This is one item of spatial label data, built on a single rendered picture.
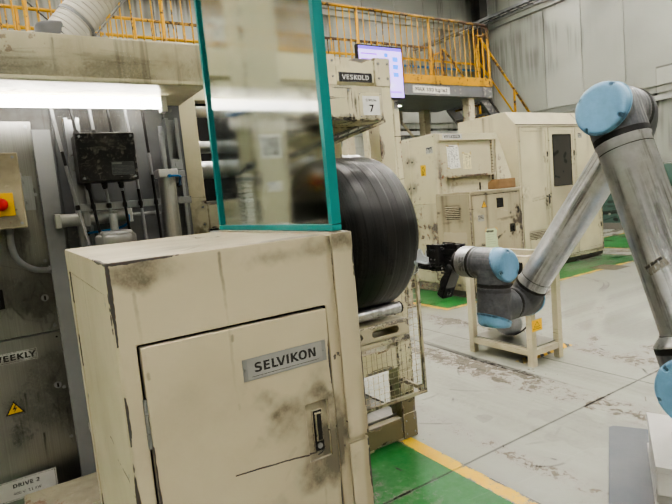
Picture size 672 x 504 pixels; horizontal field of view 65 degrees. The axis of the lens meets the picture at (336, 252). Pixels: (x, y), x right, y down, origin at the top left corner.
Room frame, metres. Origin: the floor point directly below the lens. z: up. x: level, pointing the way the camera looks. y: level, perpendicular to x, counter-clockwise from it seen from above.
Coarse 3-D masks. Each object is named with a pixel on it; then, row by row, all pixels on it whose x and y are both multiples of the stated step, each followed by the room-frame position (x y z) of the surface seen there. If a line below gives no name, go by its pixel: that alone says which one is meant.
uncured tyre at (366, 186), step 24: (336, 168) 1.80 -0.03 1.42; (360, 168) 1.83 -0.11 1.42; (384, 168) 1.87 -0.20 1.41; (360, 192) 1.73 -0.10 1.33; (384, 192) 1.77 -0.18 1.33; (360, 216) 1.69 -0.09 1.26; (384, 216) 1.73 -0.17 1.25; (408, 216) 1.78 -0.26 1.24; (360, 240) 1.69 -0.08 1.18; (384, 240) 1.71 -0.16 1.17; (408, 240) 1.77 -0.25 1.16; (360, 264) 1.70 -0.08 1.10; (384, 264) 1.73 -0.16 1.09; (408, 264) 1.79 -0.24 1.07; (360, 288) 1.73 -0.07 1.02; (384, 288) 1.78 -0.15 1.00
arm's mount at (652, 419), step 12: (648, 420) 1.27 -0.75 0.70; (660, 420) 1.27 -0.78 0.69; (648, 432) 1.30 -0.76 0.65; (660, 432) 1.20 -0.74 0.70; (648, 444) 1.31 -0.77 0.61; (660, 444) 1.14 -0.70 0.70; (660, 456) 1.08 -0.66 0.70; (660, 468) 1.04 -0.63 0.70; (660, 480) 1.04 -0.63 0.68; (660, 492) 1.04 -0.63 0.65
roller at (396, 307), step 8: (384, 304) 1.89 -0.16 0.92; (392, 304) 1.89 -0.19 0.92; (400, 304) 1.90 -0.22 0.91; (360, 312) 1.81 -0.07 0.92; (368, 312) 1.83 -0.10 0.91; (376, 312) 1.84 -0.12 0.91; (384, 312) 1.86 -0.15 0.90; (392, 312) 1.88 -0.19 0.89; (400, 312) 1.91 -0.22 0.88; (360, 320) 1.81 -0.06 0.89; (368, 320) 1.83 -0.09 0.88
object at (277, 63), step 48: (240, 0) 1.13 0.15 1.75; (288, 0) 0.96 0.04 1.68; (240, 48) 1.15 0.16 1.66; (288, 48) 0.98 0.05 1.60; (240, 96) 1.18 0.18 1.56; (288, 96) 0.99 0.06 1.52; (240, 144) 1.20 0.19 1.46; (288, 144) 1.01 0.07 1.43; (240, 192) 1.23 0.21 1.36; (288, 192) 1.02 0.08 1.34; (336, 192) 0.89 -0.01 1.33
